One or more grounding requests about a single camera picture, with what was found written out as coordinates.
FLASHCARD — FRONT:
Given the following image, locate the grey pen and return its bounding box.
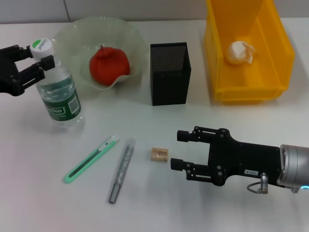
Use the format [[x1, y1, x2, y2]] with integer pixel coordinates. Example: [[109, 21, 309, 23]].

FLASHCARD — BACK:
[[108, 137, 136, 204]]

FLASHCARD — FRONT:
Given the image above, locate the red-orange toy orange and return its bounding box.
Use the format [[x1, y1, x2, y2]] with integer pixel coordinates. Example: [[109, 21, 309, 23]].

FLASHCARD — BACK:
[[88, 45, 131, 86]]

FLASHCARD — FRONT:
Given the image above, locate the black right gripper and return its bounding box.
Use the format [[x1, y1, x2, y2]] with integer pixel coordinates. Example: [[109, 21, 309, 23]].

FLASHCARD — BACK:
[[170, 125, 282, 187]]

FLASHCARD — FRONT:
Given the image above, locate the clear green-label water bottle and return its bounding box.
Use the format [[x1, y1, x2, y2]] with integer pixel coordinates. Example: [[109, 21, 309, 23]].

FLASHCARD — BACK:
[[30, 38, 85, 129]]

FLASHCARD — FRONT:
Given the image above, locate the white paper ball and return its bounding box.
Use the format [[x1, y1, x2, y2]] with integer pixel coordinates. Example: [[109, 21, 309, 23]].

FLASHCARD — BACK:
[[225, 40, 256, 65]]

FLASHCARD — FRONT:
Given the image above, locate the wavy green glass fruit plate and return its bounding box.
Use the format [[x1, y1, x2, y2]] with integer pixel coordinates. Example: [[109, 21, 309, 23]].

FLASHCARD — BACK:
[[49, 16, 149, 99]]

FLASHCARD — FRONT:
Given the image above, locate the grey right gripper cable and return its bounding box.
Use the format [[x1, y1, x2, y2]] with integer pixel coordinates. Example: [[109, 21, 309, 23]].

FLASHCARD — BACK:
[[246, 173, 269, 194]]

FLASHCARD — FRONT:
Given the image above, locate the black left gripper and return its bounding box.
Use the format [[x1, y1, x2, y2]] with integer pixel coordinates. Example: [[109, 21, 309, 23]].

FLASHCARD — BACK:
[[0, 44, 56, 97]]

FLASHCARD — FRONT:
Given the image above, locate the green utility knife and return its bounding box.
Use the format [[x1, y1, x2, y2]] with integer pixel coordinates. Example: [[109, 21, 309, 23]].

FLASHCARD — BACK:
[[63, 135, 121, 184]]

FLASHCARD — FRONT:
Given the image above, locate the yellow plastic bin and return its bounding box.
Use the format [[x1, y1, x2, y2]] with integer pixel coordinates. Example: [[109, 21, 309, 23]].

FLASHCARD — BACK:
[[204, 0, 296, 105]]

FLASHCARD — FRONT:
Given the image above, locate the black mesh pen holder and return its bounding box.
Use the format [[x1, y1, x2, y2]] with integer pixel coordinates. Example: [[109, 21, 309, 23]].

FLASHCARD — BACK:
[[149, 42, 193, 106]]

